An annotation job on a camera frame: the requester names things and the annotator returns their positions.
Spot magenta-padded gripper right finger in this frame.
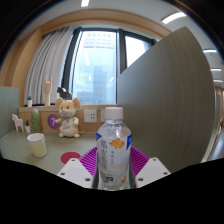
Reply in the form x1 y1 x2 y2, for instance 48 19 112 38
129 147 172 190

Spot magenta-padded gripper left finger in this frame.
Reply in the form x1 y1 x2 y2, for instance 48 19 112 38
57 147 99 190

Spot clear plastic water bottle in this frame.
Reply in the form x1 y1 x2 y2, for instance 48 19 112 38
95 106 133 192

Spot flat round red coaster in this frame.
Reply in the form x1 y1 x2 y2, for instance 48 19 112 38
60 151 82 165

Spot pale yellow cup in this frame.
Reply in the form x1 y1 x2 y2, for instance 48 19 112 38
26 132 48 158

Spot cream plush mouse toy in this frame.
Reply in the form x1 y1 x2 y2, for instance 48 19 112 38
54 96 82 139

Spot round purple number sign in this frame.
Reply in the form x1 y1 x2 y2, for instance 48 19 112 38
46 113 61 130

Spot tall green cactus ornament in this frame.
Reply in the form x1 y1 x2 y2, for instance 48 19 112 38
30 108 42 133

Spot small potted plant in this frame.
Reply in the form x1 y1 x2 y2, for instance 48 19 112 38
26 95 34 108
24 119 32 134

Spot grey desk partition panel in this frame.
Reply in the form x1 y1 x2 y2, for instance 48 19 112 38
116 26 217 174

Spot pink wooden horse figure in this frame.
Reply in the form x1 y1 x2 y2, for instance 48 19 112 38
11 113 25 133

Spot black horse figure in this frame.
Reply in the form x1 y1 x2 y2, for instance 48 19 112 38
56 86 73 100

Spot wooden hand figure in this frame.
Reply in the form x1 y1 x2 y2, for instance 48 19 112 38
43 75 54 107

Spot pale green desk partition panel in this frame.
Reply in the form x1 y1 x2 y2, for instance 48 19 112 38
0 86 20 139

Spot grey window curtain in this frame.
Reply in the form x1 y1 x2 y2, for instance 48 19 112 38
23 25 76 106

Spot ceiling lights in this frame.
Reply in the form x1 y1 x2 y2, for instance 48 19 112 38
80 0 224 83

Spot white wall socket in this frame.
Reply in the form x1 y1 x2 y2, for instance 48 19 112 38
100 108 108 123
83 109 98 123

